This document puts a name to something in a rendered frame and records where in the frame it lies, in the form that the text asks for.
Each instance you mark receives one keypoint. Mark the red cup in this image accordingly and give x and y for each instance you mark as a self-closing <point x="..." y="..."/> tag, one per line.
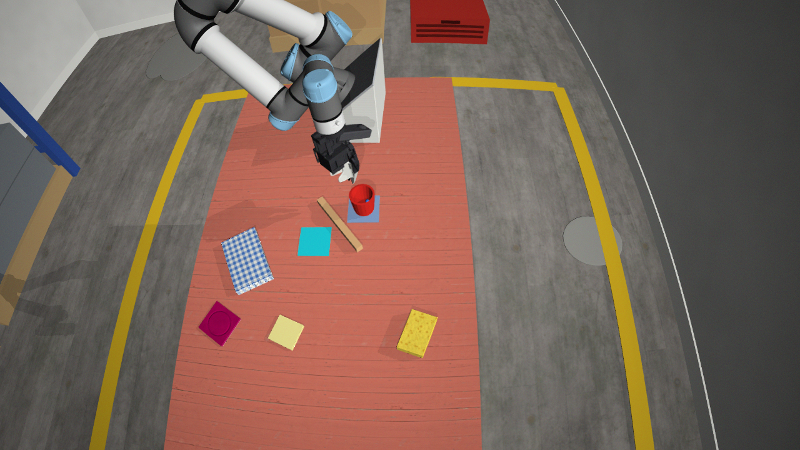
<point x="358" y="194"/>

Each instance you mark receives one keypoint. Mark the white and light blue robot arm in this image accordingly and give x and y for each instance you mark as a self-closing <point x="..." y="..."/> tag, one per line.
<point x="307" y="65"/>

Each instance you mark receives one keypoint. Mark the yellow sticky-note pad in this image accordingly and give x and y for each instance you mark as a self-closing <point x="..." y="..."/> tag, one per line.
<point x="286" y="332"/>

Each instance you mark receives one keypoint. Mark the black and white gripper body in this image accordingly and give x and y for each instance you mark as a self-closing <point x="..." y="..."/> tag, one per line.
<point x="335" y="154"/>

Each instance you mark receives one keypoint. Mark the yellow sponge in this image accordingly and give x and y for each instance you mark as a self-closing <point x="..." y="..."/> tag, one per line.
<point x="417" y="333"/>

